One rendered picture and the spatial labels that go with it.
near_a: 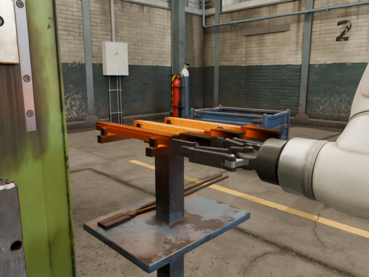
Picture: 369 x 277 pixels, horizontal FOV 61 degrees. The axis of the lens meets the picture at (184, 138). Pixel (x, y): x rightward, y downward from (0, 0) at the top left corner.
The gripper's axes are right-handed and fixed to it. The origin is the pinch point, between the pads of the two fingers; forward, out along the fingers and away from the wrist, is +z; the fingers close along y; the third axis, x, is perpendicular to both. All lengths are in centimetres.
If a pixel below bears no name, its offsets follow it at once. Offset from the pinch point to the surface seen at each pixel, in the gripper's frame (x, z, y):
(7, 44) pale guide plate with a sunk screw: 22, 51, -18
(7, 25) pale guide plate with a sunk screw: 27, 51, -18
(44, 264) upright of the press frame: -45, 53, -13
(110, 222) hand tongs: -25.4, 28.1, -3.8
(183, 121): 0.1, 26.6, 22.7
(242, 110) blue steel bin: -35, 231, 352
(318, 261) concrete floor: -101, 25, 142
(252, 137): -1.4, 0.9, 22.3
